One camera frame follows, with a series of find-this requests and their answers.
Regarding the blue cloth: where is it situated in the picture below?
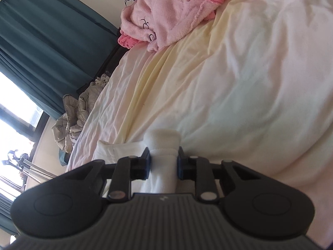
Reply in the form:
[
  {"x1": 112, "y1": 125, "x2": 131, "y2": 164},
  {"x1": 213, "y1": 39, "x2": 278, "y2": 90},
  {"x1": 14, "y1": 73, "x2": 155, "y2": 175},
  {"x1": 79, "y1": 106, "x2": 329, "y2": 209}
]
[{"x1": 58, "y1": 148, "x2": 71, "y2": 166}]

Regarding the patterned cloth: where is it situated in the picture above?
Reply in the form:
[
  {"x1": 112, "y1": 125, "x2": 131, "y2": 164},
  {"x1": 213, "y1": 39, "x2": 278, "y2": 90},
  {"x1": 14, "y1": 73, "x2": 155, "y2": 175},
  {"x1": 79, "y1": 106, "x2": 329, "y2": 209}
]
[{"x1": 94, "y1": 75, "x2": 110, "y2": 87}]

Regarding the black bed frame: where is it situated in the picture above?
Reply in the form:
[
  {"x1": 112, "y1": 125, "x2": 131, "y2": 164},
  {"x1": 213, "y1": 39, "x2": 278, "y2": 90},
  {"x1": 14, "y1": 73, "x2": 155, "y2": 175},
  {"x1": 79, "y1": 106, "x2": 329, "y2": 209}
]
[{"x1": 76, "y1": 45, "x2": 126, "y2": 94}]

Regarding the teal curtain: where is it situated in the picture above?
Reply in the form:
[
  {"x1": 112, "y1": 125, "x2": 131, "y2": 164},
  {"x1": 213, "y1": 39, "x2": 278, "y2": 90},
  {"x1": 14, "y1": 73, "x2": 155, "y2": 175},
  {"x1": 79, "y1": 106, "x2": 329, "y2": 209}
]
[
  {"x1": 0, "y1": 0, "x2": 121, "y2": 119},
  {"x1": 0, "y1": 184, "x2": 22, "y2": 223}
]

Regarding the window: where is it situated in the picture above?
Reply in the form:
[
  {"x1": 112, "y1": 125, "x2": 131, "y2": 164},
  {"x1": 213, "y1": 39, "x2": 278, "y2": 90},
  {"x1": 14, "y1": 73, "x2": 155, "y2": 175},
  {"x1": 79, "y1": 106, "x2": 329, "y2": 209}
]
[{"x1": 0, "y1": 70, "x2": 50, "y2": 191}]

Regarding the metal drying rack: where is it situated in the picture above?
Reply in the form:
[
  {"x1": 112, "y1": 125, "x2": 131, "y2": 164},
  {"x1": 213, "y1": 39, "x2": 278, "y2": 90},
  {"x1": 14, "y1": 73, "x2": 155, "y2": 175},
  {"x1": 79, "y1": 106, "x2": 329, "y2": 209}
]
[{"x1": 0, "y1": 148, "x2": 57, "y2": 188}]

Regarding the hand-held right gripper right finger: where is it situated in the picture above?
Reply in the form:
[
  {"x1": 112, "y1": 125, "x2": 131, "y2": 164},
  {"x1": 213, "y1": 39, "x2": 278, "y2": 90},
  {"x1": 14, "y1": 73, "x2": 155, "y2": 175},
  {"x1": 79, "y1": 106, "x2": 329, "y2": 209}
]
[{"x1": 176, "y1": 146, "x2": 263, "y2": 203}]

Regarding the pink fleece robe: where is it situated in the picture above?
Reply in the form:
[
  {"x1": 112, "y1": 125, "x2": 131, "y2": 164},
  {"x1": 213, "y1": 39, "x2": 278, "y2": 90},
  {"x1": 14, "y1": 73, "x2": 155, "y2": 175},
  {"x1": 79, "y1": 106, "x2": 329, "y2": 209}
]
[{"x1": 118, "y1": 0, "x2": 235, "y2": 53}]

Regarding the grey crumpled quilt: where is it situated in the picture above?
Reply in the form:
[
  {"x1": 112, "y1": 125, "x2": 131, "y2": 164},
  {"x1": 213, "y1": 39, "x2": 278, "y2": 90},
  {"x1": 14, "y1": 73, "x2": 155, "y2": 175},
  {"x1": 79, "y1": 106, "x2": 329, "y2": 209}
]
[{"x1": 51, "y1": 82, "x2": 105, "y2": 154}]

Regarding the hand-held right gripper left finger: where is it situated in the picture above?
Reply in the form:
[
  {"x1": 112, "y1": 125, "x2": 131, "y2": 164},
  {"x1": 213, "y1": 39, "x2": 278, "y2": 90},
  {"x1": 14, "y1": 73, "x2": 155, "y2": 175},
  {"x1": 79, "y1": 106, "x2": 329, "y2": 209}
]
[{"x1": 62, "y1": 147, "x2": 152, "y2": 204}]

